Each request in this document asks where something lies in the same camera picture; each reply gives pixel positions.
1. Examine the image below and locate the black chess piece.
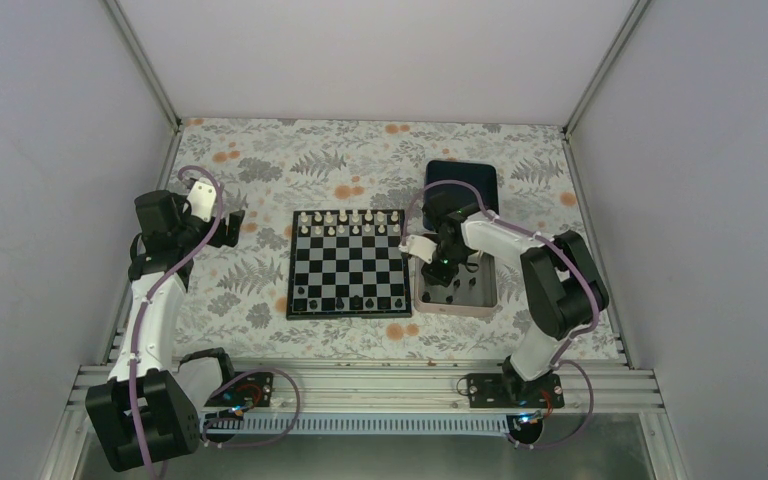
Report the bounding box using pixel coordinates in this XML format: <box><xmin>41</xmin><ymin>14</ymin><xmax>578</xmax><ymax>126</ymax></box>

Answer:
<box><xmin>349</xmin><ymin>295</ymin><xmax>364</xmax><ymax>311</ymax></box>

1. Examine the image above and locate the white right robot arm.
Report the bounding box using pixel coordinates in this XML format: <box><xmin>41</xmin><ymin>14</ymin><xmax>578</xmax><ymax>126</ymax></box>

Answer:
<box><xmin>420</xmin><ymin>192</ymin><xmax>610</xmax><ymax>407</ymax></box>

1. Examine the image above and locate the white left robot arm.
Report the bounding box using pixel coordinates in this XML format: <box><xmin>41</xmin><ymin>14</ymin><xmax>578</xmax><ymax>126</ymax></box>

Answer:
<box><xmin>85</xmin><ymin>182</ymin><xmax>245</xmax><ymax>472</ymax></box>

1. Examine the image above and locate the white chess piece row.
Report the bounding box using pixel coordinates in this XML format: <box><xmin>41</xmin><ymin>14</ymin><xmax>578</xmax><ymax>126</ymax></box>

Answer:
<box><xmin>292</xmin><ymin>209</ymin><xmax>404</xmax><ymax>238</ymax></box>

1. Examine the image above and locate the metal tin tray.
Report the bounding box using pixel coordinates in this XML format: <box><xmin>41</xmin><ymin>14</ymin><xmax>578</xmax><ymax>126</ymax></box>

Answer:
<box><xmin>411</xmin><ymin>250</ymin><xmax>498</xmax><ymax>318</ymax></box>

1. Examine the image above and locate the dark blue tin lid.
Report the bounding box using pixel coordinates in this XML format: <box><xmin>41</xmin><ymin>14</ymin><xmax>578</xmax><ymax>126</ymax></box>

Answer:
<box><xmin>423</xmin><ymin>159</ymin><xmax>501</xmax><ymax>213</ymax></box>

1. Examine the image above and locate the black white chessboard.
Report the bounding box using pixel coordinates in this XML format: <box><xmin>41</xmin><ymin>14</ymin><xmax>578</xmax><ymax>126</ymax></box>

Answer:
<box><xmin>286</xmin><ymin>228</ymin><xmax>413</xmax><ymax>321</ymax></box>

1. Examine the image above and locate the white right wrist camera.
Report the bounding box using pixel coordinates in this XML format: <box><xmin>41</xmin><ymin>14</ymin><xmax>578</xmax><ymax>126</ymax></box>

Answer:
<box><xmin>399</xmin><ymin>235</ymin><xmax>437</xmax><ymax>264</ymax></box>

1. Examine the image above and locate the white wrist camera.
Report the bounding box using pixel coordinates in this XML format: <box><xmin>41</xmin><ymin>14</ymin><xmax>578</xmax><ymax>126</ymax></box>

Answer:
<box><xmin>186</xmin><ymin>178</ymin><xmax>218</xmax><ymax>222</ymax></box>
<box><xmin>399</xmin><ymin>235</ymin><xmax>437</xmax><ymax>264</ymax></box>

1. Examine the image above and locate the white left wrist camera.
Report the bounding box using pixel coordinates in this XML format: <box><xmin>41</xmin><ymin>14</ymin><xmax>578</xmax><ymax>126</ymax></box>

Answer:
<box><xmin>186</xmin><ymin>178</ymin><xmax>218</xmax><ymax>222</ymax></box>

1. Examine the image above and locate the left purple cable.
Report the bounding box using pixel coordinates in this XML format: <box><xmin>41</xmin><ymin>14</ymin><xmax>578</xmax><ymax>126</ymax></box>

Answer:
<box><xmin>126</xmin><ymin>165</ymin><xmax>226</xmax><ymax>480</ymax></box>

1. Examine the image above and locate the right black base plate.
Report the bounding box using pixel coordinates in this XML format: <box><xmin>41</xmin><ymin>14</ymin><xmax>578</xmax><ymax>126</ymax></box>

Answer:
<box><xmin>464</xmin><ymin>373</ymin><xmax>565</xmax><ymax>409</ymax></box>

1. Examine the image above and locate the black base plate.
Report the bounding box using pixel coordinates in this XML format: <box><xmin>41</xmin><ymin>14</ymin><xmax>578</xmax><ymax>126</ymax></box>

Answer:
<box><xmin>464</xmin><ymin>373</ymin><xmax>565</xmax><ymax>409</ymax></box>
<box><xmin>205</xmin><ymin>372</ymin><xmax>274</xmax><ymax>414</ymax></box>

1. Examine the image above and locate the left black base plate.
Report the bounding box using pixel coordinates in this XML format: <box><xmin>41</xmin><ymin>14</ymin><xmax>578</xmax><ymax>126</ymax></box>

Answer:
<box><xmin>205</xmin><ymin>372</ymin><xmax>274</xmax><ymax>414</ymax></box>

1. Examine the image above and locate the aluminium rail frame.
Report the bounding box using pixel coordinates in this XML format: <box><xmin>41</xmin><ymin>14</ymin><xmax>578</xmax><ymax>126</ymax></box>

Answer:
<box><xmin>65</xmin><ymin>357</ymin><xmax>665</xmax><ymax>415</ymax></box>

